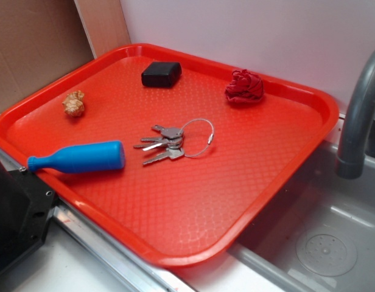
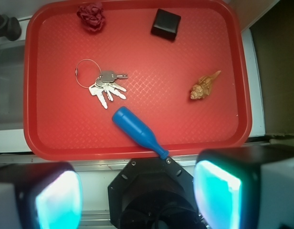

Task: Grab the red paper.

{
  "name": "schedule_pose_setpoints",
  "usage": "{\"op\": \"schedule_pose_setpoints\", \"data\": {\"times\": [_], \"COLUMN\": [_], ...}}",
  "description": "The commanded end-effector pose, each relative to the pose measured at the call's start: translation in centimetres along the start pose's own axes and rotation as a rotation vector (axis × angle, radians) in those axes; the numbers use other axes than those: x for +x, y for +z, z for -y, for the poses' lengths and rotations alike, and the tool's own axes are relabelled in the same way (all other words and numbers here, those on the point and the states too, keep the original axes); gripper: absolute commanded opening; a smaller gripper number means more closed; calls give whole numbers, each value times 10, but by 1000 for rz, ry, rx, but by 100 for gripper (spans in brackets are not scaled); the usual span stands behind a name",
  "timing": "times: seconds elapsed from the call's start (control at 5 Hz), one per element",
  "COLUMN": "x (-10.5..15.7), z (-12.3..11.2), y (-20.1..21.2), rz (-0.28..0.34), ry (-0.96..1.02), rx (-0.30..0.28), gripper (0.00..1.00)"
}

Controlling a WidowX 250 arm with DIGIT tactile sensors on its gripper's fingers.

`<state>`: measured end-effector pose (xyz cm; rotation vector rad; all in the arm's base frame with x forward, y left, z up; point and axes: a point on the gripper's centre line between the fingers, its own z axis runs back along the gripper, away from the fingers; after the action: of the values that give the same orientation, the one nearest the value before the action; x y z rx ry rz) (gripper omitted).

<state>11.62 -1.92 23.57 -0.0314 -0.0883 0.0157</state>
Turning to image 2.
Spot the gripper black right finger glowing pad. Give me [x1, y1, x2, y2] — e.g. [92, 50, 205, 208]
[193, 144, 294, 229]

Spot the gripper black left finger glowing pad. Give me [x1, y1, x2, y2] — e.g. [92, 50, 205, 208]
[0, 162, 82, 229]

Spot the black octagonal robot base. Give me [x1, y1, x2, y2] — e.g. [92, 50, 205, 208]
[107, 157, 206, 229]

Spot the crumpled red paper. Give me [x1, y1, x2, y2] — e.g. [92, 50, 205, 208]
[76, 2, 105, 32]

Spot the tan conch seashell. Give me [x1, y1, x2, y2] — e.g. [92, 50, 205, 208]
[190, 71, 221, 100]

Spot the blue plastic bottle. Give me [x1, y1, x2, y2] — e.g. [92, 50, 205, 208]
[112, 106, 169, 160]

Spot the red plastic tray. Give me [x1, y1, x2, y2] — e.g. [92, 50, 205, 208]
[23, 0, 252, 161]

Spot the bunch of silver keys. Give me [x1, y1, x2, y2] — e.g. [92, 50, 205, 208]
[74, 59, 128, 109]

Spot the black square box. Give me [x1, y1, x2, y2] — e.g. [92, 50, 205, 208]
[151, 9, 181, 41]

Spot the dark metal clamp knob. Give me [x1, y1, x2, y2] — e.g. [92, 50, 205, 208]
[0, 14, 22, 42]

